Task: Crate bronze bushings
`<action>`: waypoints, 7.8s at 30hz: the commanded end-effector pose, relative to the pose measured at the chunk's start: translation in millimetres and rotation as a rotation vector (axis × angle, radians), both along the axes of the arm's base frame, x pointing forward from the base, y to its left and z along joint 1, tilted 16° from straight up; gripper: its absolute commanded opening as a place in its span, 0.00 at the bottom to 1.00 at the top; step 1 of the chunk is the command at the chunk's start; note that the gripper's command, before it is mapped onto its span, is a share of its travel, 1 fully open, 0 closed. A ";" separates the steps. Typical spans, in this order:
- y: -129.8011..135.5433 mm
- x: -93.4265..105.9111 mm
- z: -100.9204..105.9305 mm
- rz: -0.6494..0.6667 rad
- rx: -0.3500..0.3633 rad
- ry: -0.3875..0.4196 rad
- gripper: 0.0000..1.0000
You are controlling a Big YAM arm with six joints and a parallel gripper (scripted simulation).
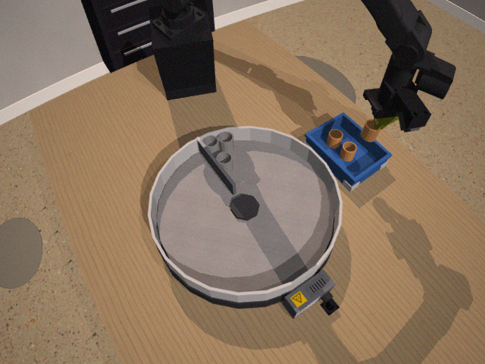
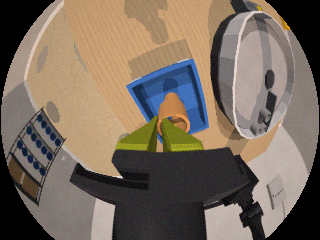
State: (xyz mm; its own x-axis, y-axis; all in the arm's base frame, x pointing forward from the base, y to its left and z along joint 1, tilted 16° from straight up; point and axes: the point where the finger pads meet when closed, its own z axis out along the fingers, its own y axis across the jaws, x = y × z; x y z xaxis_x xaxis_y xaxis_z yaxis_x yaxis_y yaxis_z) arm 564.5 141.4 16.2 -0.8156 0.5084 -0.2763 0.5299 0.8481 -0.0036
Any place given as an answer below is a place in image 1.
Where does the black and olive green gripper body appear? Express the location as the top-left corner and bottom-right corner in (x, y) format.
(363, 74), (411, 119)

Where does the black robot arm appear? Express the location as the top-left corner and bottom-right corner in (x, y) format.
(153, 0), (456, 133)

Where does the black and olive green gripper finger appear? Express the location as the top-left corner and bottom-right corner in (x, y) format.
(374, 117), (390, 130)
(380, 117), (399, 130)

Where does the bronze bushing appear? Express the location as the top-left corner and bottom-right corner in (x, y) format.
(361, 119), (380, 142)
(327, 129), (343, 149)
(340, 142), (357, 162)

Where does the blue crate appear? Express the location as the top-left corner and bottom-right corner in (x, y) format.
(304, 112), (392, 192)

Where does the grey metal bushing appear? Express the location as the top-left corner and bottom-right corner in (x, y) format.
(216, 152), (233, 174)
(203, 136), (220, 156)
(218, 131), (234, 152)

